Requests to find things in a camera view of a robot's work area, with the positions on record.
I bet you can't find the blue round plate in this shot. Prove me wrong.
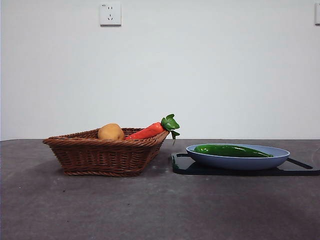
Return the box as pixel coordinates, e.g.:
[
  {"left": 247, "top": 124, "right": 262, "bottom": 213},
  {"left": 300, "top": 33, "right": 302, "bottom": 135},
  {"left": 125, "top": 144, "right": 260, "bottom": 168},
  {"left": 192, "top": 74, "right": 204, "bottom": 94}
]
[{"left": 185, "top": 143, "right": 291, "bottom": 171}]

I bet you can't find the yellow-brown potato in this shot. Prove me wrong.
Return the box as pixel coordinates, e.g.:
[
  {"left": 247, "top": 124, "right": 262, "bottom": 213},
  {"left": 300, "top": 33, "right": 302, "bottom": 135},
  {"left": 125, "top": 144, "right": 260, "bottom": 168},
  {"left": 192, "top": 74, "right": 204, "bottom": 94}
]
[{"left": 97, "top": 122, "right": 125, "bottom": 141}]

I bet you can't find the brown wicker basket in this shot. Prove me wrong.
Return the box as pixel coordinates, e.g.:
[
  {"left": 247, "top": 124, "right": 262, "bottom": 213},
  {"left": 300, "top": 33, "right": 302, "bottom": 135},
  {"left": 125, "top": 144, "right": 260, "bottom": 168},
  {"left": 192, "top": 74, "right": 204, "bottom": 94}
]
[{"left": 42, "top": 127, "right": 171, "bottom": 177}]

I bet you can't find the orange carrot with green leaves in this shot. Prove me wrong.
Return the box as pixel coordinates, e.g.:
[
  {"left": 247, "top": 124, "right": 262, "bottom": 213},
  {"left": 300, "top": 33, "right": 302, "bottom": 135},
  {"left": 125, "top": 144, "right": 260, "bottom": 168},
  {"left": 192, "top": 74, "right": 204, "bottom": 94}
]
[{"left": 124, "top": 113, "right": 181, "bottom": 147}]

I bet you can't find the white wall socket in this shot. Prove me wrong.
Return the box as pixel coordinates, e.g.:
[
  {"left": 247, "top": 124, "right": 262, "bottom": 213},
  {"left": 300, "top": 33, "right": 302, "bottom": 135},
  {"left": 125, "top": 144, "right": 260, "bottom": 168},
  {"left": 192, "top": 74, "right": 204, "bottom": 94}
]
[{"left": 99, "top": 2, "right": 123, "bottom": 27}]

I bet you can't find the black glass board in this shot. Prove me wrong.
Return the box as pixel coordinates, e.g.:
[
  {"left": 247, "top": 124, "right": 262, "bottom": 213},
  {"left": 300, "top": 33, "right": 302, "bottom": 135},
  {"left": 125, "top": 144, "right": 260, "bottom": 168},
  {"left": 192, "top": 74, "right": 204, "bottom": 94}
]
[{"left": 170, "top": 152, "right": 320, "bottom": 176}]

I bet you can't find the green pepper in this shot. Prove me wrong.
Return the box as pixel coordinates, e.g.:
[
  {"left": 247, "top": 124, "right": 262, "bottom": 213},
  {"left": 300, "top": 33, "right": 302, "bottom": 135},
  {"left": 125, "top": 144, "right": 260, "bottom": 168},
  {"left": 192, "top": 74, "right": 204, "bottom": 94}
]
[{"left": 194, "top": 144, "right": 275, "bottom": 158}]

